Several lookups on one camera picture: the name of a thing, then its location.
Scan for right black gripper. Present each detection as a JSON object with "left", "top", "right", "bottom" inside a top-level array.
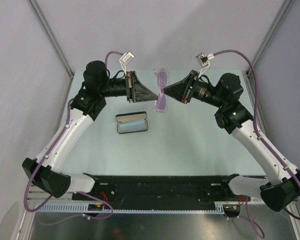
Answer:
[{"left": 161, "top": 70, "right": 226, "bottom": 109}]

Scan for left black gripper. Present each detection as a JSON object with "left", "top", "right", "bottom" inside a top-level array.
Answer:
[{"left": 99, "top": 71, "right": 158, "bottom": 103}]

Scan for left aluminium frame post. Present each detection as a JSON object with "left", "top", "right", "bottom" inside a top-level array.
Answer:
[{"left": 27, "top": 0, "right": 75, "bottom": 79}]

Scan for grey slotted cable duct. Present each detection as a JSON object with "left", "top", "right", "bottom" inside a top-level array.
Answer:
[{"left": 34, "top": 201, "right": 243, "bottom": 216}]

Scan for aluminium extrusion rail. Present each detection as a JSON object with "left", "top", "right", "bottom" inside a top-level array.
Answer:
[{"left": 26, "top": 186, "right": 75, "bottom": 203}]

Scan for light blue cleaning cloth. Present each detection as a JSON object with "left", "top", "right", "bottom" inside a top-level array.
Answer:
[{"left": 119, "top": 119, "right": 147, "bottom": 133}]

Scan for pink frame purple sunglasses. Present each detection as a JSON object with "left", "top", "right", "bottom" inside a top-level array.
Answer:
[{"left": 153, "top": 68, "right": 169, "bottom": 113}]

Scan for right aluminium frame post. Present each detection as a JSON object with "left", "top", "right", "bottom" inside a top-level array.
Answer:
[{"left": 247, "top": 0, "right": 295, "bottom": 77}]

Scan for black glasses case beige lining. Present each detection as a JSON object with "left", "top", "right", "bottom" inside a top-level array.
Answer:
[{"left": 115, "top": 111, "right": 149, "bottom": 134}]

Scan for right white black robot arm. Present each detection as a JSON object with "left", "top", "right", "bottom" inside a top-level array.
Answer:
[{"left": 163, "top": 70, "right": 300, "bottom": 212}]

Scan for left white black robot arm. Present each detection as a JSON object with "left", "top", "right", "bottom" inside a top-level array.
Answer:
[{"left": 22, "top": 60, "right": 158, "bottom": 200}]

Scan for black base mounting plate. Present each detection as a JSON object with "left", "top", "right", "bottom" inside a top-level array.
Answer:
[{"left": 71, "top": 174, "right": 283, "bottom": 211}]

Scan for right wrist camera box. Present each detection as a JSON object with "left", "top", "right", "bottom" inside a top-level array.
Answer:
[{"left": 195, "top": 52, "right": 214, "bottom": 77}]

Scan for aluminium frame post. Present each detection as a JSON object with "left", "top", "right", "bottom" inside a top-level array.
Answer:
[
  {"left": 247, "top": 0, "right": 295, "bottom": 77},
  {"left": 27, "top": 0, "right": 75, "bottom": 79}
]

